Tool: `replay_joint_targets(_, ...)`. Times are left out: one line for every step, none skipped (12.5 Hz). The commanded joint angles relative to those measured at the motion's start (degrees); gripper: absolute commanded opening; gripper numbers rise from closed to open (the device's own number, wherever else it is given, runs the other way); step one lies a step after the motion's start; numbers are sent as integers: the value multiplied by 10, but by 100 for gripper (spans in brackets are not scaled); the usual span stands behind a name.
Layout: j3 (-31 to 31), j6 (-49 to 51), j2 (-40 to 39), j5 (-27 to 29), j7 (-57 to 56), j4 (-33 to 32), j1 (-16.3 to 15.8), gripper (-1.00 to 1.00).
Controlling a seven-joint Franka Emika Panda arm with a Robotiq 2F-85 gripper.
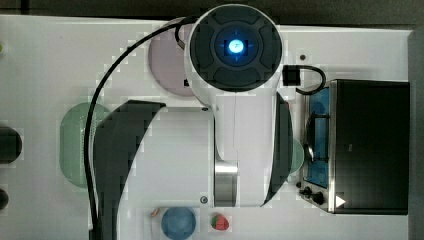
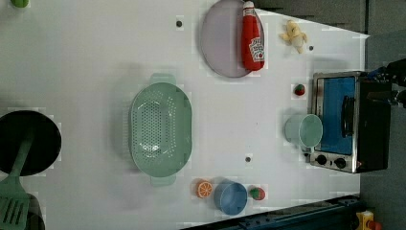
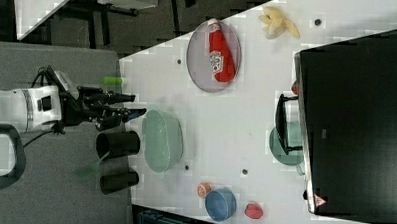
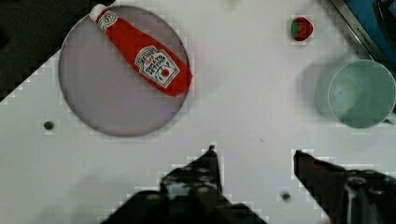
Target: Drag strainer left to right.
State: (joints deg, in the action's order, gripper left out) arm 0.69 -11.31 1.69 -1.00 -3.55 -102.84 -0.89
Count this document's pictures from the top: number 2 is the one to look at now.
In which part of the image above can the green plastic strainer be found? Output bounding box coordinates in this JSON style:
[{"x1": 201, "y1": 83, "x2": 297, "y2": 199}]
[{"x1": 128, "y1": 73, "x2": 192, "y2": 187}]

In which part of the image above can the toy orange half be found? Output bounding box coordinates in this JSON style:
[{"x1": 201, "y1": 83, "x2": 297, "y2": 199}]
[{"x1": 196, "y1": 180, "x2": 213, "y2": 198}]

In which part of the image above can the grey round plate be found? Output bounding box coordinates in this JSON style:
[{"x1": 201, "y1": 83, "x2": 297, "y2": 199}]
[{"x1": 200, "y1": 0, "x2": 264, "y2": 78}]

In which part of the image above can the red ketchup bottle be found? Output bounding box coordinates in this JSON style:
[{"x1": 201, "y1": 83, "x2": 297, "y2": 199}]
[{"x1": 241, "y1": 1, "x2": 264, "y2": 71}]

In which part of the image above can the blue plastic cup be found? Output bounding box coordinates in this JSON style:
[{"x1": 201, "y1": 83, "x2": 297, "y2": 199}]
[{"x1": 214, "y1": 179, "x2": 248, "y2": 216}]

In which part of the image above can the red green toy fruit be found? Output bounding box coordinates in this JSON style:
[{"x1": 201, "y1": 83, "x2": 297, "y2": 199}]
[{"x1": 249, "y1": 187, "x2": 266, "y2": 200}]

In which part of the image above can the small toy strawberry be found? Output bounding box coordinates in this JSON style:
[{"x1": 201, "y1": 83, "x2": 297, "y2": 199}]
[{"x1": 294, "y1": 84, "x2": 305, "y2": 96}]

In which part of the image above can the green plastic cup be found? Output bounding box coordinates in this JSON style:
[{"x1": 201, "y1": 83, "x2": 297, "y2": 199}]
[{"x1": 284, "y1": 114, "x2": 323, "y2": 148}]

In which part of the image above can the peeled toy banana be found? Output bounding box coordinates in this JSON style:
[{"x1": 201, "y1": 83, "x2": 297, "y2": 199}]
[{"x1": 279, "y1": 20, "x2": 307, "y2": 54}]

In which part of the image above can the silver black toaster oven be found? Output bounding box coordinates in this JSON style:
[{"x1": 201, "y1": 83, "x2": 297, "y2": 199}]
[{"x1": 309, "y1": 71, "x2": 392, "y2": 173}]

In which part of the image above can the black round pan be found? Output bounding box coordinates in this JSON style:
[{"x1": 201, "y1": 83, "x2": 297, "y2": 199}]
[{"x1": 0, "y1": 110, "x2": 62, "y2": 176}]

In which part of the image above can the yellow red emergency button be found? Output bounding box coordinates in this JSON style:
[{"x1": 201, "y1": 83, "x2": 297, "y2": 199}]
[{"x1": 356, "y1": 211, "x2": 382, "y2": 230}]

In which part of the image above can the green plastic spatula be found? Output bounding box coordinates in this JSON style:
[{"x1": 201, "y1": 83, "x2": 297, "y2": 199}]
[{"x1": 0, "y1": 135, "x2": 34, "y2": 230}]

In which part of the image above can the small green object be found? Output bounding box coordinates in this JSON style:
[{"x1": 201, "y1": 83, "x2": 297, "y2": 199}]
[{"x1": 11, "y1": 0, "x2": 30, "y2": 8}]

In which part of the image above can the blue metal table frame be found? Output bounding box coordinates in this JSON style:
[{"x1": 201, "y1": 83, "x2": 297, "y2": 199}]
[{"x1": 183, "y1": 195, "x2": 366, "y2": 230}]

